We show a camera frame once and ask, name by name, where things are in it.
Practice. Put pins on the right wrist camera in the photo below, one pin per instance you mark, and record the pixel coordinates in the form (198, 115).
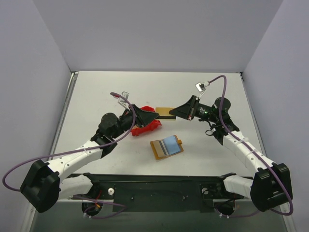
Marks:
(201, 87)

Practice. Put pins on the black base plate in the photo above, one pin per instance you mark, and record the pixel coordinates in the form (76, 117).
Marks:
(158, 193)

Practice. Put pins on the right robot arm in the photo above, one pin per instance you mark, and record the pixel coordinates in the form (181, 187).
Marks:
(270, 183)

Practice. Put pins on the orange credit card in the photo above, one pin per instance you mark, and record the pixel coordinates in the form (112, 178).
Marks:
(160, 148)
(164, 113)

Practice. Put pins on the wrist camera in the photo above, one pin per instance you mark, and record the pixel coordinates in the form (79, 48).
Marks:
(201, 87)
(123, 100)

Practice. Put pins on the red plastic bin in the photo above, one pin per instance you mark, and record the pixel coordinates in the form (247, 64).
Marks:
(155, 124)

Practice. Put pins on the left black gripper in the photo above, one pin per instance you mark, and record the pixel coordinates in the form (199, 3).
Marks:
(139, 117)

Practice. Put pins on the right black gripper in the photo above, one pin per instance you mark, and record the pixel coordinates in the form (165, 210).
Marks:
(192, 110)

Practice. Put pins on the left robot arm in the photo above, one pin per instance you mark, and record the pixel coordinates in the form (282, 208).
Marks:
(41, 186)

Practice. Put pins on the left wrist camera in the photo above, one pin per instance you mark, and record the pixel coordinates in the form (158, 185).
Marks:
(123, 100)

